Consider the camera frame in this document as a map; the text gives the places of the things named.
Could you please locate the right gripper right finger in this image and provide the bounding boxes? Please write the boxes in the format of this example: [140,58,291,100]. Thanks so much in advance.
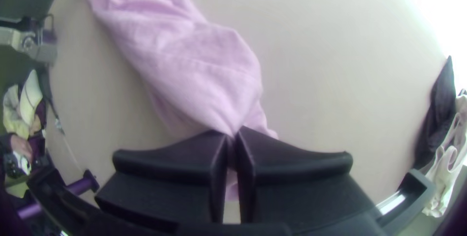
[234,126,377,230]

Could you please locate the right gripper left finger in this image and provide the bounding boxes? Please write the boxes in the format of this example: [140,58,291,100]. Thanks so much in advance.
[94,130,234,226]

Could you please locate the lilac t-shirt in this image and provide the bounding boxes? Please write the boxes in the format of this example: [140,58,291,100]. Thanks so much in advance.
[81,0,279,202]

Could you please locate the cream garment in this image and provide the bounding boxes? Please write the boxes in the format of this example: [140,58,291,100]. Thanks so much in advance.
[419,89,467,218]

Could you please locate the person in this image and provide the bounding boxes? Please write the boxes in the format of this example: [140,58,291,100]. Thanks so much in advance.
[0,69,48,178]

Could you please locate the black garment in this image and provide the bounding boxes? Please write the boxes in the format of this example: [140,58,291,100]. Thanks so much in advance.
[414,56,457,169]

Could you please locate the black cable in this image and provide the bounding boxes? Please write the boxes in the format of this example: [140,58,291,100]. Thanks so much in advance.
[37,69,66,135]

